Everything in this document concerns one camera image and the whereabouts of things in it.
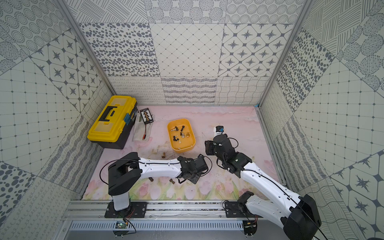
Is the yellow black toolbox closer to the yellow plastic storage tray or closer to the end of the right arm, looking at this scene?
the yellow plastic storage tray

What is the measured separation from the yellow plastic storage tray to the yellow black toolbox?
29cm

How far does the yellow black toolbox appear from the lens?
0.86 m

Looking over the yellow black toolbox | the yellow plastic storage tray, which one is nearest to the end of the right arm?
the yellow plastic storage tray

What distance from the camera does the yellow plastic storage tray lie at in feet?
3.18
